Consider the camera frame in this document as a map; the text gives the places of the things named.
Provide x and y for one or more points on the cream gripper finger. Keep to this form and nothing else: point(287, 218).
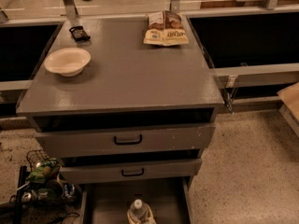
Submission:
point(130, 220)
point(149, 219)

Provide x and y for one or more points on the clear plastic water bottle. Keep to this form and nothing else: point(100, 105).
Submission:
point(138, 212)

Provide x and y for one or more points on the grey open bottom drawer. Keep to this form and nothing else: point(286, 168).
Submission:
point(108, 203)

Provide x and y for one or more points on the grey middle drawer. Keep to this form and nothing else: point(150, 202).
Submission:
point(130, 171)

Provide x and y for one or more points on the grey top drawer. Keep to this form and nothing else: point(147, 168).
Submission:
point(125, 141)

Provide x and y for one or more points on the grey drawer cabinet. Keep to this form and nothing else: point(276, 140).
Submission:
point(127, 84)

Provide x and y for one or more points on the green chip bag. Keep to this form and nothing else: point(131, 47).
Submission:
point(47, 170)

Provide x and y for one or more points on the white ceramic bowl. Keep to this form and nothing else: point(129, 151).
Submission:
point(67, 62)

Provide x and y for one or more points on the small black snack packet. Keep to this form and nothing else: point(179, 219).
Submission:
point(79, 34)

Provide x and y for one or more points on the brown and yellow snack bag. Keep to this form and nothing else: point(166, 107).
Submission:
point(165, 28)

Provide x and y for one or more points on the black wire basket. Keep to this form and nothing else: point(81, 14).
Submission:
point(35, 157)

